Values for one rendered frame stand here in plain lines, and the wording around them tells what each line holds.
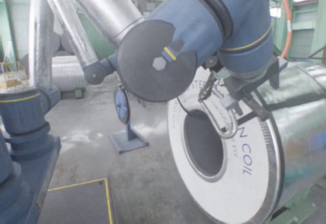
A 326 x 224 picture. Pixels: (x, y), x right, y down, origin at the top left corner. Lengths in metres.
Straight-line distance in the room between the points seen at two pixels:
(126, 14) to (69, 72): 5.32
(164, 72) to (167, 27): 0.05
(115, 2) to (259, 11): 0.26
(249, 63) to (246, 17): 0.10
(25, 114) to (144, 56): 0.89
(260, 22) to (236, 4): 0.07
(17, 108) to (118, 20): 0.77
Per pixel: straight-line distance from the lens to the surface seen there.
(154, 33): 0.21
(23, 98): 1.01
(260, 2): 0.28
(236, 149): 0.99
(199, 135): 1.56
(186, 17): 0.22
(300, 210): 2.16
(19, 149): 1.12
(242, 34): 0.29
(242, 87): 0.42
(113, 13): 0.38
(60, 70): 5.71
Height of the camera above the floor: 1.41
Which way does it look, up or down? 17 degrees down
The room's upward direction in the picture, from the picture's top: straight up
